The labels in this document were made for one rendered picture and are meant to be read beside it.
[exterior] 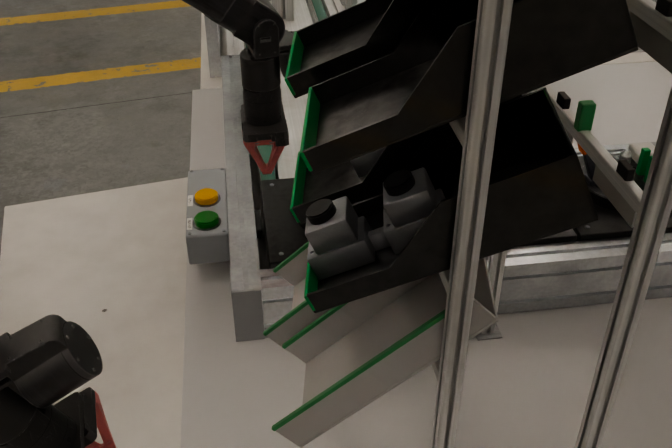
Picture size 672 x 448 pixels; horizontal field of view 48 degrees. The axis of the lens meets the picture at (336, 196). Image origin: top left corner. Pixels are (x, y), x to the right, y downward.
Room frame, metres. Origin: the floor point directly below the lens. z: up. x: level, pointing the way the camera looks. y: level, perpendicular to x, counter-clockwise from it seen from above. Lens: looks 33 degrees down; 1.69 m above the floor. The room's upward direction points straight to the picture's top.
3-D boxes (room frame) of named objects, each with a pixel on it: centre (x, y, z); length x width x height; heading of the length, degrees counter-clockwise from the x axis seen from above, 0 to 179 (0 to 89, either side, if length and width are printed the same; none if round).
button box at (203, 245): (1.09, 0.23, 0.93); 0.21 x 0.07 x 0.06; 8
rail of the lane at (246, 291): (1.29, 0.19, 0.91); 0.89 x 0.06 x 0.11; 8
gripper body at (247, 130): (1.02, 0.11, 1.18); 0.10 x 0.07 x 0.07; 8
